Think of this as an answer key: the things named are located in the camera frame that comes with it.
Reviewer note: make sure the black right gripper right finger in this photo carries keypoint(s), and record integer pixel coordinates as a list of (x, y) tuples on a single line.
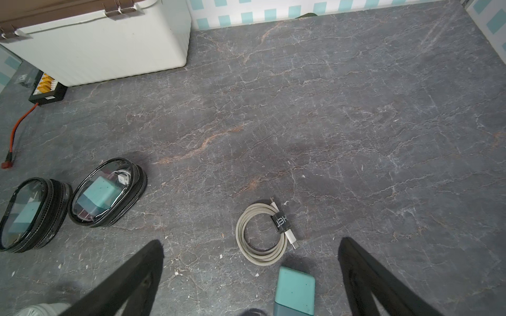
[(366, 280)]

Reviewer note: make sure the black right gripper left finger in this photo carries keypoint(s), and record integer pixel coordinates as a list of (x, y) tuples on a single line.
[(132, 287)]

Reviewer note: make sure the black yellow charger board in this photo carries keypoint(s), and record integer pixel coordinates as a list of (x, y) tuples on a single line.
[(47, 90)]

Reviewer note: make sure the brown lid storage box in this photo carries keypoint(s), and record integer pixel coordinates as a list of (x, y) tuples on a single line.
[(83, 42)]

